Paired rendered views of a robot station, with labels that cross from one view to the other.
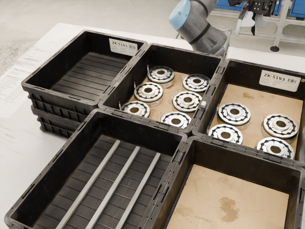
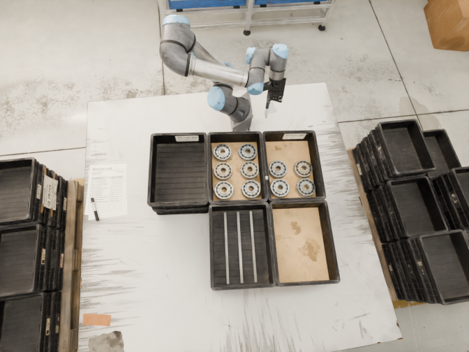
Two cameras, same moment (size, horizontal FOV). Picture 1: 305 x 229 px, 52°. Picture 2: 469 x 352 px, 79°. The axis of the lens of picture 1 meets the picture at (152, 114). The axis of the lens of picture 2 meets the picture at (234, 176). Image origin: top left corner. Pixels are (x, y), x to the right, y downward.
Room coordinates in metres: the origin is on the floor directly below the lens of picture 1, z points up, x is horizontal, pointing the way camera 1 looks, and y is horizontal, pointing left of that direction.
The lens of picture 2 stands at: (0.37, 0.30, 2.30)
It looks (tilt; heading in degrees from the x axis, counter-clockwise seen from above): 69 degrees down; 322
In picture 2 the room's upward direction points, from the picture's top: 9 degrees clockwise
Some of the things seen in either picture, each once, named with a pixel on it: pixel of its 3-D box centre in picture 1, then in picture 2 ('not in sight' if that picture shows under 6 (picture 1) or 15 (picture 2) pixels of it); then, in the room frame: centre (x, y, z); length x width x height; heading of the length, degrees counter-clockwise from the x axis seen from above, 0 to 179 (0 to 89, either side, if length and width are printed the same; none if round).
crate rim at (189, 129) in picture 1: (166, 82); (236, 166); (0.82, -0.05, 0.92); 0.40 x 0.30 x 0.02; 154
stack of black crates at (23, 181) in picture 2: not in sight; (28, 199); (1.44, 1.17, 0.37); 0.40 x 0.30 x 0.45; 159
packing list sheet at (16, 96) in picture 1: (10, 88); (106, 189); (1.11, 0.63, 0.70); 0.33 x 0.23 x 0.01; 159
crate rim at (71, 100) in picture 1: (89, 64); (179, 167); (0.96, 0.22, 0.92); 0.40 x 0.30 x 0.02; 154
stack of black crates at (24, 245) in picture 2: not in sight; (27, 261); (1.07, 1.31, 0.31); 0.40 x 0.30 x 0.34; 159
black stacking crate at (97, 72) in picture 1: (91, 75); (179, 171); (0.96, 0.22, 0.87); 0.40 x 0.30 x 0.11; 154
